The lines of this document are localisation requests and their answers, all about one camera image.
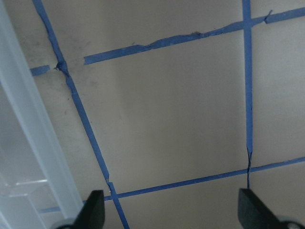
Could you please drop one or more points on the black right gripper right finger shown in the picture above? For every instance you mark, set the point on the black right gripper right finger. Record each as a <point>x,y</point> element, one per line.
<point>253,213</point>

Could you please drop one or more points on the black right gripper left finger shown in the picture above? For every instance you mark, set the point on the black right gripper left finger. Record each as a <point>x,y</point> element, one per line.
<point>92,214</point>

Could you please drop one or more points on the clear plastic storage box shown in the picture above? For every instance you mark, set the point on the clear plastic storage box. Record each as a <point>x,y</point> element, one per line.
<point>37,190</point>

